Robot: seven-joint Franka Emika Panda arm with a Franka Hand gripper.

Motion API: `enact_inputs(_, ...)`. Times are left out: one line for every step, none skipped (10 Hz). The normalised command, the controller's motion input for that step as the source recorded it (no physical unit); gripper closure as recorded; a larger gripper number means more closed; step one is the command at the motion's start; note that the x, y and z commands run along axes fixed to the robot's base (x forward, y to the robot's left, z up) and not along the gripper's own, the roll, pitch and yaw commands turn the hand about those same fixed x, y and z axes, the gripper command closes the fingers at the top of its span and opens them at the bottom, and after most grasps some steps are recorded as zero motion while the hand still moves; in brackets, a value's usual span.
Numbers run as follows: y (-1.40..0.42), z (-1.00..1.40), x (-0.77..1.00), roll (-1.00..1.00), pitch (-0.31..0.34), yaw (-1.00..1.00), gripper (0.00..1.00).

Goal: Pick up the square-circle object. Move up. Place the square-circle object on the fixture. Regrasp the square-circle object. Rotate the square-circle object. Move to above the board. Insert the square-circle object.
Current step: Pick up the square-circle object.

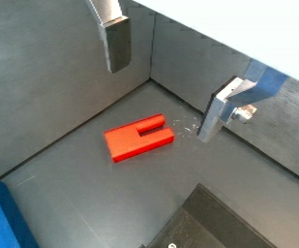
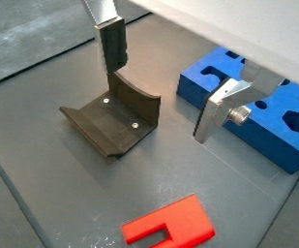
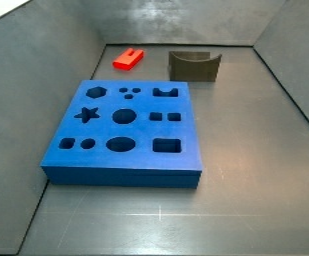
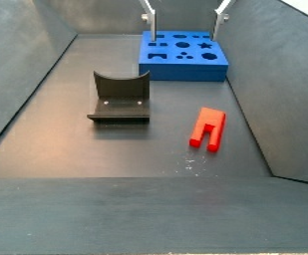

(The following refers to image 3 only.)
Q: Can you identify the red two-pronged square-circle object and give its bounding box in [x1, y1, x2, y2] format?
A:
[113, 48, 145, 71]

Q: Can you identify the dark grey curved fixture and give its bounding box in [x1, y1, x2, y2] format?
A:
[169, 51, 222, 82]

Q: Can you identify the blue foam shape-sorter block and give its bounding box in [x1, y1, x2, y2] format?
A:
[41, 80, 202, 188]

